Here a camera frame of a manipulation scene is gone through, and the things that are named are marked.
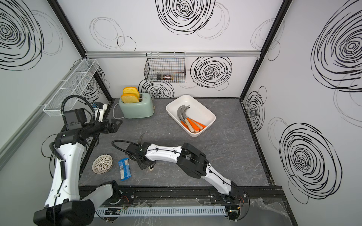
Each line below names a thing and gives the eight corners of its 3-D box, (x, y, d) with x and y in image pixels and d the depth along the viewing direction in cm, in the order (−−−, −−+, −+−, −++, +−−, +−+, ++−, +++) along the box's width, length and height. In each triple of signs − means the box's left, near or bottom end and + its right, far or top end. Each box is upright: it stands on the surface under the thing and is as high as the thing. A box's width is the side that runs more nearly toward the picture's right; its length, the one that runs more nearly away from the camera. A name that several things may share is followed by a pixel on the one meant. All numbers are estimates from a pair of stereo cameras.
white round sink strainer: (93, 174, 82) (88, 172, 78) (100, 157, 89) (96, 154, 85) (110, 174, 82) (106, 172, 78) (116, 157, 89) (112, 154, 85)
